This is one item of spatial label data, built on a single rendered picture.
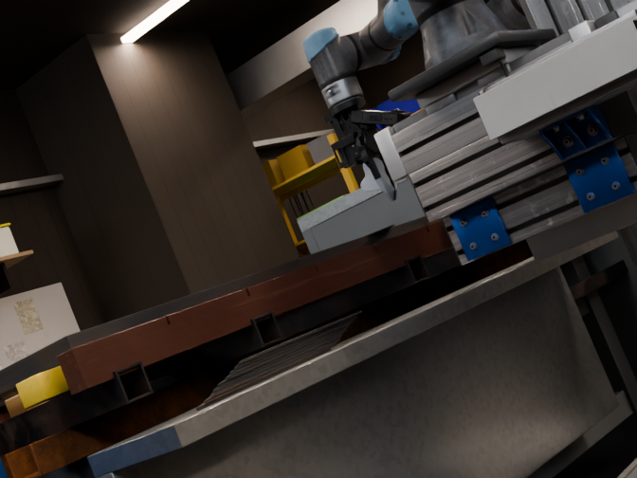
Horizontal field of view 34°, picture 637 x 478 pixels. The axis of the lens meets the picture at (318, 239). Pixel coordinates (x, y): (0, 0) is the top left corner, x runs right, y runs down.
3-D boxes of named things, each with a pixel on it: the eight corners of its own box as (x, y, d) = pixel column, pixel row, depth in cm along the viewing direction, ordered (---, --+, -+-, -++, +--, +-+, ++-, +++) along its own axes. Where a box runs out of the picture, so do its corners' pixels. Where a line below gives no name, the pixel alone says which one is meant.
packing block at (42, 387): (24, 410, 155) (14, 384, 155) (51, 398, 159) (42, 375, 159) (45, 400, 151) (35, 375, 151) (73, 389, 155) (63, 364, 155)
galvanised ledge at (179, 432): (95, 477, 143) (86, 456, 143) (543, 266, 241) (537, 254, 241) (182, 448, 130) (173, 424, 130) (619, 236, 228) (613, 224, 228)
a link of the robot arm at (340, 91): (363, 75, 210) (340, 77, 204) (372, 96, 210) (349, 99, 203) (335, 91, 215) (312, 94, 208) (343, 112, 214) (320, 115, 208)
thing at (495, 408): (191, 725, 140) (95, 477, 143) (605, 409, 238) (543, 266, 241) (209, 723, 138) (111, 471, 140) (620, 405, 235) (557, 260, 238)
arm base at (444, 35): (527, 38, 180) (504, -15, 180) (487, 40, 168) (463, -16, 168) (456, 77, 189) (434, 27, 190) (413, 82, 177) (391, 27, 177)
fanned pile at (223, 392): (146, 430, 150) (136, 404, 150) (319, 352, 180) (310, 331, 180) (199, 411, 142) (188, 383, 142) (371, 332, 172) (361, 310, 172)
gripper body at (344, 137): (361, 168, 214) (338, 113, 215) (394, 151, 209) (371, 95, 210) (340, 172, 208) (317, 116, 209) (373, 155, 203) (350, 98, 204)
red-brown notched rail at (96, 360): (71, 395, 149) (56, 356, 150) (577, 198, 271) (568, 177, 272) (86, 389, 147) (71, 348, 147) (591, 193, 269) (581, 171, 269)
